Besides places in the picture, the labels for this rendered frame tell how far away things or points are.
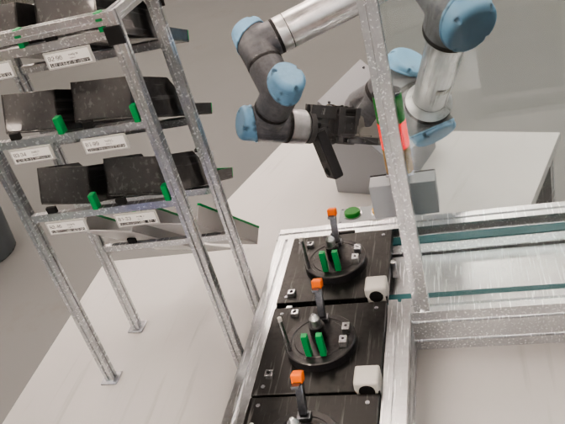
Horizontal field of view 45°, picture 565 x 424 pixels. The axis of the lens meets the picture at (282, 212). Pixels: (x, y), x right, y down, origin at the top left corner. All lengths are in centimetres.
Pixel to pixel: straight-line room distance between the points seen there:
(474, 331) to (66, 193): 85
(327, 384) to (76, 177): 62
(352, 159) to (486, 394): 83
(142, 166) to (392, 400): 62
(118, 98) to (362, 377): 65
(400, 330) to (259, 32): 66
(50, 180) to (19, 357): 210
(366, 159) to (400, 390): 84
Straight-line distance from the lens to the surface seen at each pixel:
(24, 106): 137
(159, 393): 156
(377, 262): 152
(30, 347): 349
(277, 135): 144
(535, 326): 143
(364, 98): 188
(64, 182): 141
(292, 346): 134
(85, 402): 163
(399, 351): 132
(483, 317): 141
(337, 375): 129
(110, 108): 127
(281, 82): 134
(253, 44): 142
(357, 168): 195
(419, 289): 136
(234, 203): 212
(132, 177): 134
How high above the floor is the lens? 188
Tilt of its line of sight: 31 degrees down
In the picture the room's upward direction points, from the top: 16 degrees counter-clockwise
